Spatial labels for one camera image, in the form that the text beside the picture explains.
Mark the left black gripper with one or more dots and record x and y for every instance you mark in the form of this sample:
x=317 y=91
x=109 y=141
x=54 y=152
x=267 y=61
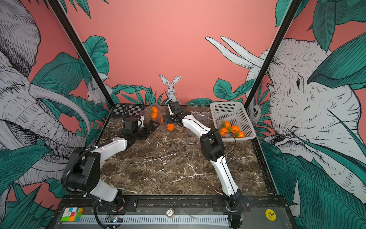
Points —
x=149 y=130

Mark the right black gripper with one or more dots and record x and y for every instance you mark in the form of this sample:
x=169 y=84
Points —
x=168 y=119

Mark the clear clamshell container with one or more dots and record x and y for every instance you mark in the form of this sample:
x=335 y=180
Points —
x=163 y=127
x=147 y=112

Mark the orange with leaf centre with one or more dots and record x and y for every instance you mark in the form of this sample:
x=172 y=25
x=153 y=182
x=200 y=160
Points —
x=235 y=129

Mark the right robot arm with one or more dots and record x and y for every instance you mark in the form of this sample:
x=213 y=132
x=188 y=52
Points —
x=213 y=150

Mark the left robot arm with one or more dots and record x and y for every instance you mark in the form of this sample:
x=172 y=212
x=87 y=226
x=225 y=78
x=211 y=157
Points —
x=82 y=173

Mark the black white checkerboard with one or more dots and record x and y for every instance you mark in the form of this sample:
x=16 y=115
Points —
x=121 y=109

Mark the colourful rubik cube front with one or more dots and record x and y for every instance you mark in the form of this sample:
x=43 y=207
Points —
x=73 y=214

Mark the yellow round sticker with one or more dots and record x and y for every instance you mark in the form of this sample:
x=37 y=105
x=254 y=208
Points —
x=271 y=215

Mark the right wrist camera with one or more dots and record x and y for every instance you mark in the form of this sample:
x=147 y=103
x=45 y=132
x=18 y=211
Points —
x=174 y=108

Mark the left black frame post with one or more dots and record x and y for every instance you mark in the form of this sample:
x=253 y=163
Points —
x=62 y=17

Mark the black frame post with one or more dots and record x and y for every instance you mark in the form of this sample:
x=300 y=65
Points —
x=284 y=26
x=62 y=17

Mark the white slotted cable duct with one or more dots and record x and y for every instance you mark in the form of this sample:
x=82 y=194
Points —
x=217 y=220

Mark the black front rail frame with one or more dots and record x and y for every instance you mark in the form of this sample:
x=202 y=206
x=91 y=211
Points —
x=251 y=214

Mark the right black frame post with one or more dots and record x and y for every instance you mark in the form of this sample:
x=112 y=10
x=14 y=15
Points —
x=284 y=26

